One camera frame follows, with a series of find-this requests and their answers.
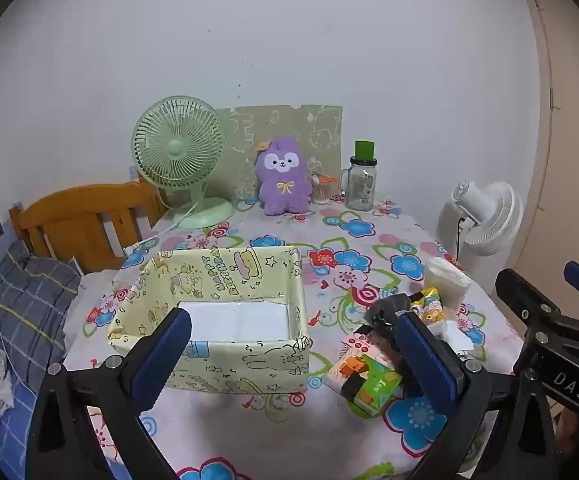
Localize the grey sock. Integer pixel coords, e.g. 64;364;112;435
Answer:
364;294;413;333

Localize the grey plaid pillow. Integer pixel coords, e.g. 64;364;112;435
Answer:
0;240;83;393

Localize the purple plush toy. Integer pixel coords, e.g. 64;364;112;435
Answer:
254;134;314;217

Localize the floral tablecloth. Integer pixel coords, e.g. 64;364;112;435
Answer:
64;199;537;480

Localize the green desk fan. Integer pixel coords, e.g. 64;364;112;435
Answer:
130;96;234;231

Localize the wooden bed headboard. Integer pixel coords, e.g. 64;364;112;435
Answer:
8;180;168;276

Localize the white standing fan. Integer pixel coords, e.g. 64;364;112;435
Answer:
437;179;525;266

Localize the green colourful pack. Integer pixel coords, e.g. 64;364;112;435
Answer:
324;352;403;418

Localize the blue bedsheet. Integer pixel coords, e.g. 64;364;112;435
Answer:
0;375;40;480

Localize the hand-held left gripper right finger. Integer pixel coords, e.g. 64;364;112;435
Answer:
394;311;557;480

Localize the person's right hand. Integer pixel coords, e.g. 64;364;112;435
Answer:
555;405;579;461

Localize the dark cloth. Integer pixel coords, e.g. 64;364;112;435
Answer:
342;372;366;401

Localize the green printed board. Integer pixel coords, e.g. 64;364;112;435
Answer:
217;105;344;201

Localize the glass mug jar green lid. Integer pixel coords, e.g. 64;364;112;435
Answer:
338;140;377;211

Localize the cotton swab jar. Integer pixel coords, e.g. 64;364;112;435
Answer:
311;172;340;205

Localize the yellow fabric storage box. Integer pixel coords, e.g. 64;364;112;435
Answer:
107;246;311;395

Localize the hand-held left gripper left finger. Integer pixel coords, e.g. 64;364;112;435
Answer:
24;307;193;480

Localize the white fan power cable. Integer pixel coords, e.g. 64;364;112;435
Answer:
122;200;200;256

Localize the pink pack with red dots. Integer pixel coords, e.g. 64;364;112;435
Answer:
340;332;395;361

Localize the yellow snack packet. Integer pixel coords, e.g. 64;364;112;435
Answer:
409;286;445;323

